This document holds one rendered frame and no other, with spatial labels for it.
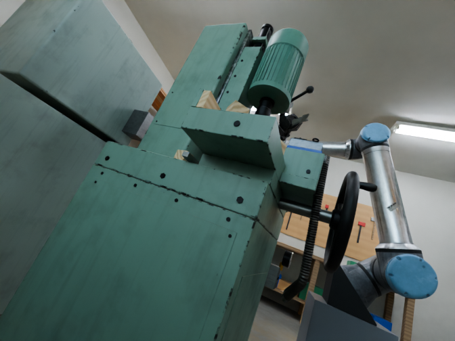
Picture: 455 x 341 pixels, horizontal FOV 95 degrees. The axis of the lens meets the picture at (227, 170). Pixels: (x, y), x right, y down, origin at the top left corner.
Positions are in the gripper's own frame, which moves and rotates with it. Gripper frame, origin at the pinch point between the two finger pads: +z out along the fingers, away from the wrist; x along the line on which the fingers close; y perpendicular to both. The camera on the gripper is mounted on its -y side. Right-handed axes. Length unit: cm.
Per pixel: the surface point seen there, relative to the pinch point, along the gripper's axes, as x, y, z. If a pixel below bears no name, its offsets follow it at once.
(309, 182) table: 41, -33, 4
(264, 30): -35.1, -5.9, 14.3
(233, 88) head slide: -8.5, -30.2, -0.3
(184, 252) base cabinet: 45, -65, -10
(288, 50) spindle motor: -10.0, -10.9, 16.5
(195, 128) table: 24, -60, 9
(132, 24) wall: -265, -27, -75
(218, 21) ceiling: -185, 47, -27
